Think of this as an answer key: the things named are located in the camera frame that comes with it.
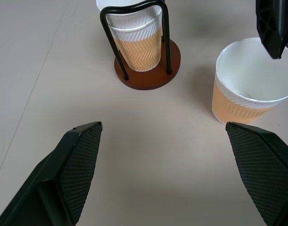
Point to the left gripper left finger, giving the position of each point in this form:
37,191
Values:
70,169

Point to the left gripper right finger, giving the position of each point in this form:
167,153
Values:
264,169

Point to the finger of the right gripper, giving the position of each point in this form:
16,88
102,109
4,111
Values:
268,28

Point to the white and orange paper cup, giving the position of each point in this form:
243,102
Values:
139,54
233,106
134,22

